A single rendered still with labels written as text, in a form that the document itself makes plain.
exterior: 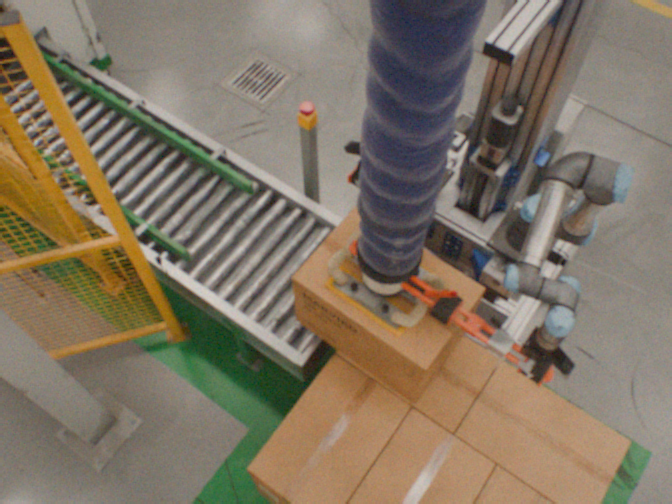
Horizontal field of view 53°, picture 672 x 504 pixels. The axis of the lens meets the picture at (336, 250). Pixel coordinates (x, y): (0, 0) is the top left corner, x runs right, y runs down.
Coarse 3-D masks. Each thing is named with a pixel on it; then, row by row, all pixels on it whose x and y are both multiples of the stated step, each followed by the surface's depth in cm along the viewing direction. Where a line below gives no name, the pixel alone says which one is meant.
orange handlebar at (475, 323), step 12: (408, 288) 234; (432, 288) 234; (432, 300) 231; (468, 312) 229; (456, 324) 229; (468, 324) 227; (480, 324) 227; (480, 336) 225; (516, 348) 223; (516, 360) 221; (552, 372) 219
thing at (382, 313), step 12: (348, 276) 249; (336, 288) 247; (348, 288) 246; (360, 288) 246; (348, 300) 245; (360, 300) 244; (384, 300) 244; (372, 312) 242; (384, 312) 241; (408, 312) 242; (384, 324) 240; (396, 324) 239; (396, 336) 239
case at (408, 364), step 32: (352, 224) 263; (320, 256) 256; (320, 288) 249; (448, 288) 249; (480, 288) 249; (320, 320) 266; (352, 320) 243; (352, 352) 269; (384, 352) 246; (416, 352) 237; (448, 352) 264; (416, 384) 249
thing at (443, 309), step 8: (456, 296) 231; (432, 304) 229; (440, 304) 230; (448, 304) 230; (456, 304) 230; (432, 312) 230; (440, 312) 228; (448, 312) 228; (456, 312) 228; (440, 320) 230; (448, 320) 228
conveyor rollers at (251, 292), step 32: (64, 64) 374; (32, 96) 364; (64, 96) 363; (32, 128) 353; (96, 128) 353; (64, 160) 344; (128, 160) 343; (192, 160) 343; (160, 192) 333; (224, 192) 333; (192, 224) 324; (224, 224) 326; (288, 224) 324; (192, 256) 317; (256, 256) 315; (288, 256) 317; (224, 288) 308; (256, 288) 307; (256, 320) 300
